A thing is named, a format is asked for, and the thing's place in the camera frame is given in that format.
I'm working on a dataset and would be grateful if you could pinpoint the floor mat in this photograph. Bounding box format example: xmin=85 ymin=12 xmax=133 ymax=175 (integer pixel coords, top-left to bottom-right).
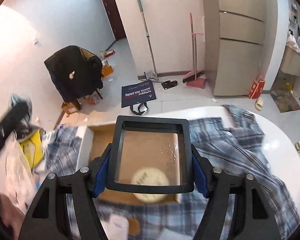
xmin=270 ymin=89 xmax=300 ymax=113

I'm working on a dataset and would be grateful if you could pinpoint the blue plaid cloth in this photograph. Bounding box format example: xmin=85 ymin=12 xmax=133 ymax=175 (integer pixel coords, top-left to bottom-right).
xmin=43 ymin=105 xmax=299 ymax=239

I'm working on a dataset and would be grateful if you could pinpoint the white plastic bag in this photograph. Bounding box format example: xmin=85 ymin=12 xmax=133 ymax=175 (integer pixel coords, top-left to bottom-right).
xmin=0 ymin=133 xmax=37 ymax=213

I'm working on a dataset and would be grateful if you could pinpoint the black square display case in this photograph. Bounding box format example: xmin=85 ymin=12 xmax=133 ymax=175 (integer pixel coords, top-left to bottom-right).
xmin=106 ymin=115 xmax=194 ymax=194

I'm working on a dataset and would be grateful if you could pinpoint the dark wooden door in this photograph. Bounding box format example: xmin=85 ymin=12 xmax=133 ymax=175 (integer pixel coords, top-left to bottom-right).
xmin=102 ymin=0 xmax=126 ymax=41

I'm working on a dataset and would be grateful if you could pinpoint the beige refrigerator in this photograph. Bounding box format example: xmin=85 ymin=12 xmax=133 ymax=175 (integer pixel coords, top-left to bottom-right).
xmin=203 ymin=0 xmax=266 ymax=96

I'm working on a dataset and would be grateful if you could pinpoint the bathroom vanity cabinet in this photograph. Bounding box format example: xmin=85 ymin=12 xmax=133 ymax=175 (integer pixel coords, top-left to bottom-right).
xmin=280 ymin=46 xmax=300 ymax=76

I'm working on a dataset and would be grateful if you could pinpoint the pink dustpan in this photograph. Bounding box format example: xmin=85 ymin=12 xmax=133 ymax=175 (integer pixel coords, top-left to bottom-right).
xmin=183 ymin=71 xmax=207 ymax=89

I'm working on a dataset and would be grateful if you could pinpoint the small cardboard box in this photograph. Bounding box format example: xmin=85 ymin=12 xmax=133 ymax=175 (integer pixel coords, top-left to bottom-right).
xmin=62 ymin=102 xmax=81 ymax=115

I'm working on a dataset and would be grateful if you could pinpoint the person's left hand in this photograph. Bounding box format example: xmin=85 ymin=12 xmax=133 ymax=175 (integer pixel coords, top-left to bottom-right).
xmin=0 ymin=194 xmax=25 ymax=239

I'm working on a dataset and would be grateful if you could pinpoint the round cream candy tin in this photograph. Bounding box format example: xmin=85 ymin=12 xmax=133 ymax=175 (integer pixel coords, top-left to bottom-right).
xmin=131 ymin=167 xmax=170 ymax=204

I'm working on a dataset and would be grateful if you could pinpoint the grey mop handle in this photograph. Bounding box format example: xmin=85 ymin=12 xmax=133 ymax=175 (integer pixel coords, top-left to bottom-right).
xmin=137 ymin=0 xmax=159 ymax=82

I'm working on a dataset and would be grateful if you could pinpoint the navy tote bag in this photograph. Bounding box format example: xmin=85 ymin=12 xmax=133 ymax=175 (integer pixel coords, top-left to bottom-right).
xmin=121 ymin=81 xmax=157 ymax=116

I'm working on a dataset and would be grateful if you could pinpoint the red paper bag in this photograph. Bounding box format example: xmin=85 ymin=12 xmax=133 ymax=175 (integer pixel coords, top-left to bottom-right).
xmin=248 ymin=75 xmax=265 ymax=99

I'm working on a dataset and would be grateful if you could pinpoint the grey bag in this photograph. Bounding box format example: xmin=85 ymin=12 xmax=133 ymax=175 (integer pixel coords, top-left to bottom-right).
xmin=11 ymin=93 xmax=40 ymax=142

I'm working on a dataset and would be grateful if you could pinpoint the yellow box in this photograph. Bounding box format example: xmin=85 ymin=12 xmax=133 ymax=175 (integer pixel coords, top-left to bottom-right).
xmin=19 ymin=129 xmax=43 ymax=169

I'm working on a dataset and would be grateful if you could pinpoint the cardboard tray box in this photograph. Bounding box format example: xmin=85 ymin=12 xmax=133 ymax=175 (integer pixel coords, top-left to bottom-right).
xmin=77 ymin=120 xmax=188 ymax=205

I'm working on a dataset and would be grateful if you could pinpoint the white power adapter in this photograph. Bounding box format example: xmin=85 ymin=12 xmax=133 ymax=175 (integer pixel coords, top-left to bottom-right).
xmin=107 ymin=214 xmax=129 ymax=240

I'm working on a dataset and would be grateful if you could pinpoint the beige slipper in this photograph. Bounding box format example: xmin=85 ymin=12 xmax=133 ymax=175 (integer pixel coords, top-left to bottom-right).
xmin=255 ymin=97 xmax=263 ymax=111
xmin=295 ymin=140 xmax=300 ymax=151

